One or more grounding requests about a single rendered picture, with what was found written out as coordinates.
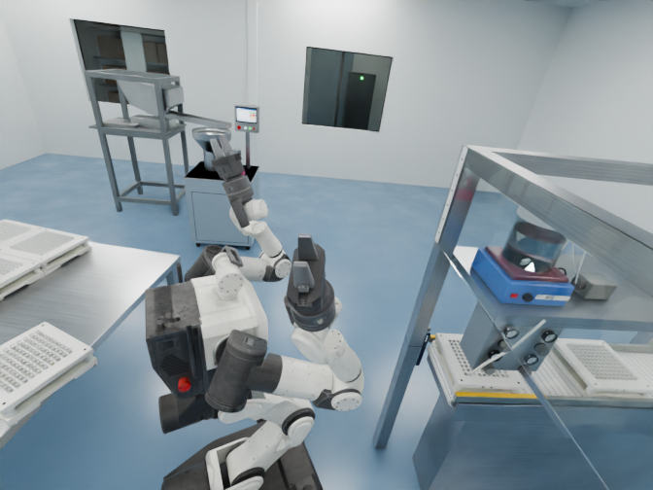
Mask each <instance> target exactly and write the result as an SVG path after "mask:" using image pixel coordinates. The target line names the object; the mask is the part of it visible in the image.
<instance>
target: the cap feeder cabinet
mask: <svg viewBox="0 0 653 490"><path fill-rule="evenodd" d="M243 167H244V169H245V175H247V176H248V179H249V181H250V184H251V186H252V189H253V191H254V195H253V196H252V198H253V199H257V200H258V175H259V166H254V165H251V168H250V169H248V168H246V165H244V164H243ZM183 179H184V180H185V188H186V197H187V206H188V213H189V229H190V238H191V243H195V244H196V247H199V246H200V243H206V244H222V245H236V246H246V249H247V250H250V249H251V246H253V243H254V239H255V238H254V237H251V236H250V235H248V236H247V235H244V234H243V233H242V232H241V231H240V230H239V229H238V228H237V226H236V225H235V224H234V223H233V222H232V220H231V219H230V216H229V211H230V208H231V205H230V202H229V200H228V197H227V195H226V193H225V191H224V188H223V185H222V183H223V182H224V181H225V180H224V179H223V178H220V176H219V174H218V172H213V171H207V170H206V169H205V166H204V161H200V162H199V163H198V164H197V165H196V166H195V167H194V168H193V169H192V170H191V171H190V172H189V173H188V174H187V175H186V176H184V177H183Z"/></svg>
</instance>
